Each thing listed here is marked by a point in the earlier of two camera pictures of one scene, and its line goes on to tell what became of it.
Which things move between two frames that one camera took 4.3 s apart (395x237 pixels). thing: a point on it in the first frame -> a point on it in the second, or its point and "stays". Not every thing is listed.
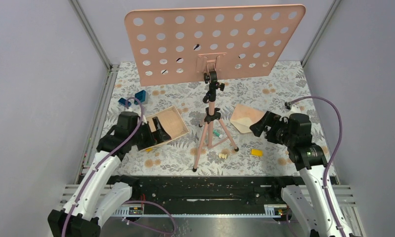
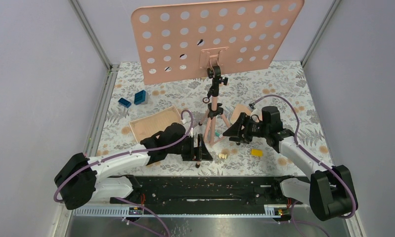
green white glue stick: [217, 134] stays
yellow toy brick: [257, 152] stays
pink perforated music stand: [173, 44] stays
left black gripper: [161, 135] -> [197, 153]
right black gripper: [277, 120] -> [235, 131]
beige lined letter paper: [171, 122] stays
